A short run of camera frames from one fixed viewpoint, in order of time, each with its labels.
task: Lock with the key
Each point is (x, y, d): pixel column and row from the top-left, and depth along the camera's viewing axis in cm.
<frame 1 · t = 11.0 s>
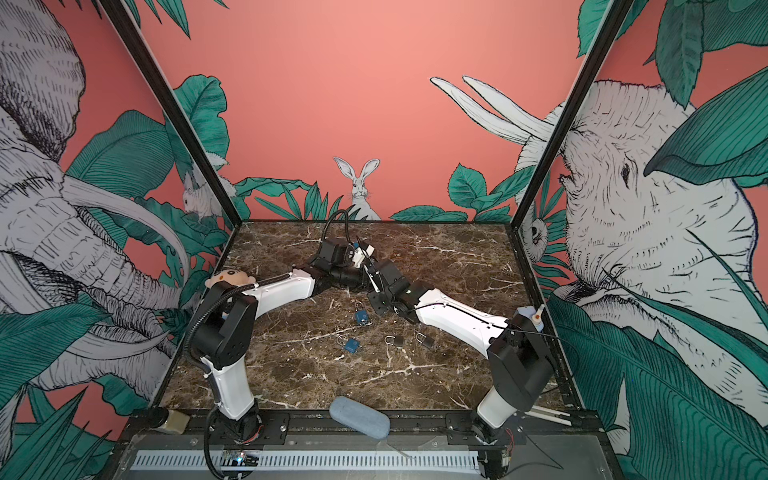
left hand: (389, 279, 85), fingers closed
right hand: (373, 289, 85), fingers open
blue grey toy box: (530, 311, 92), point 6 cm above the table
blue padlock middle: (361, 317, 95), on the table
blue padlock near: (351, 345, 90), on the table
dark padlock left: (394, 340, 92), on the table
dark padlock right: (425, 340, 91), on the table

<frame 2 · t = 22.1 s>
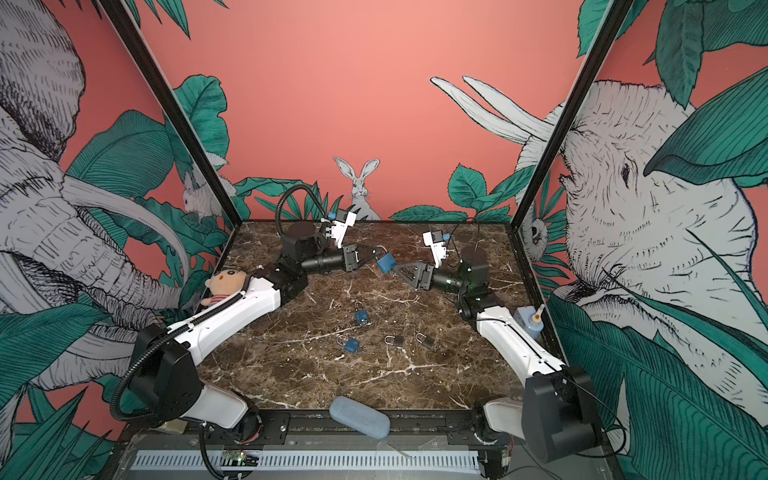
left hand: (380, 249, 70), fingers closed
right hand: (395, 270, 72), fingers open
the named things where they were.

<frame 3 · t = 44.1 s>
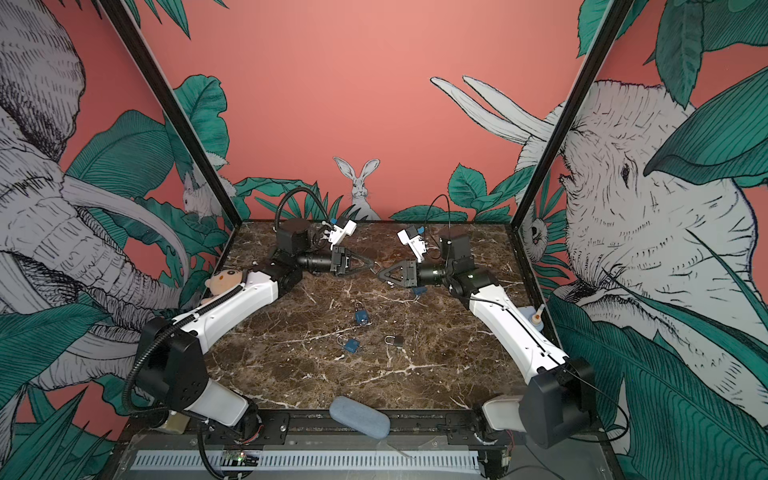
left hand: (372, 265, 69), fingers closed
right hand: (379, 277, 68), fingers closed
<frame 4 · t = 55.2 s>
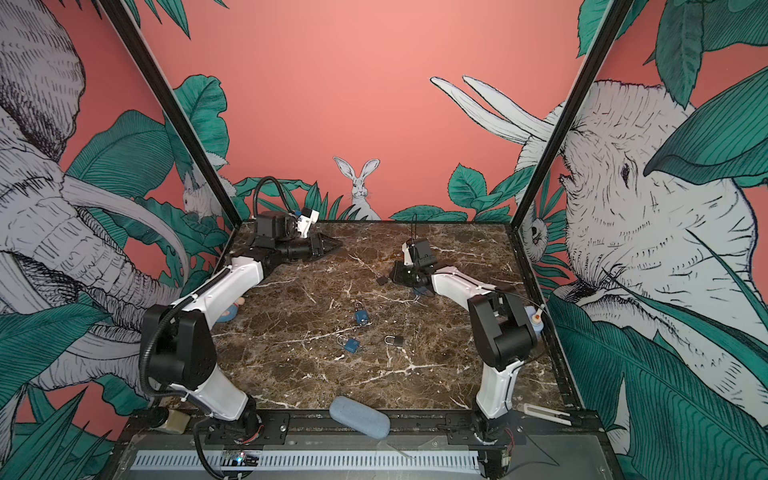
left hand: (340, 241, 81), fingers open
right hand: (387, 271, 93), fingers closed
